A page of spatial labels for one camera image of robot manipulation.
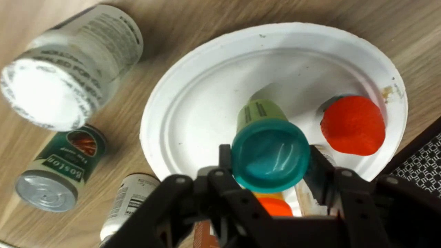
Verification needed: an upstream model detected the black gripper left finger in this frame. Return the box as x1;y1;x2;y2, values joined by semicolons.
219;144;233;176

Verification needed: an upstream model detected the white supplement bottle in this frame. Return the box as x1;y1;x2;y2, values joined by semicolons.
99;172;160;243

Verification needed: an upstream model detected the white paper plate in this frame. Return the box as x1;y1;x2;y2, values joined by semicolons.
139;22;408;180

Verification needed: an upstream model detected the orange lid small cup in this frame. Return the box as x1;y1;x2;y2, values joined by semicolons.
255;192;292;217

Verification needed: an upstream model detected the teal lid green cup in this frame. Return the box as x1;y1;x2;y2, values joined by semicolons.
231;99;310;192

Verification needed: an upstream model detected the blue label white bottle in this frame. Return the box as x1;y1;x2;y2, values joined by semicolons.
1;4;143;130

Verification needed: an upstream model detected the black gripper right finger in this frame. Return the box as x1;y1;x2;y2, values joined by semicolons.
306;146;333;192

